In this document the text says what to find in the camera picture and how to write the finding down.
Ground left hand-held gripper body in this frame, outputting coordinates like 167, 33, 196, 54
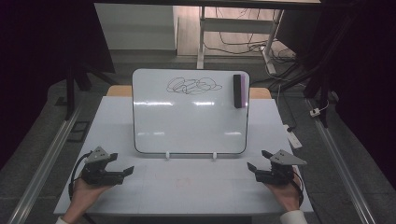
81, 146, 126, 188

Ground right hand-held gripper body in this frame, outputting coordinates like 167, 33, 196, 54
255, 148, 308, 188

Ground purple and black eraser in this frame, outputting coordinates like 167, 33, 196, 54
233, 74, 248, 109

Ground white whiteboard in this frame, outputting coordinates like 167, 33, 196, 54
132, 68, 251, 155

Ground person's left hand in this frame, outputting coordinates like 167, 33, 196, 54
64, 177, 109, 220

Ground person's right hand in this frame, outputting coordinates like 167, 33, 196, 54
264, 173, 302, 216

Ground white power strip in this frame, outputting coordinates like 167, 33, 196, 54
282, 123, 304, 150

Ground wooden board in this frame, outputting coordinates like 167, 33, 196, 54
106, 85, 273, 100

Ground black metal stand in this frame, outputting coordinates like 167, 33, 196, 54
270, 13, 359, 129
55, 60, 120, 121

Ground dark cabinet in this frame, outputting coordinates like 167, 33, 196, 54
276, 8, 323, 55

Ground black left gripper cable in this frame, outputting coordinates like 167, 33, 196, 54
68, 150, 94, 200

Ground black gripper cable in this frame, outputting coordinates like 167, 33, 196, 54
68, 150, 94, 200
292, 172, 305, 209

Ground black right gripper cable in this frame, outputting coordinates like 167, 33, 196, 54
292, 172, 305, 209

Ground black rectangular floor frame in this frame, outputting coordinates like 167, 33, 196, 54
66, 119, 92, 144

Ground metal floor rail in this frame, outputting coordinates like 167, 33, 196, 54
305, 98, 378, 224
7, 102, 84, 224

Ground black floor cables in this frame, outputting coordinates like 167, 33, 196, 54
204, 7, 297, 64

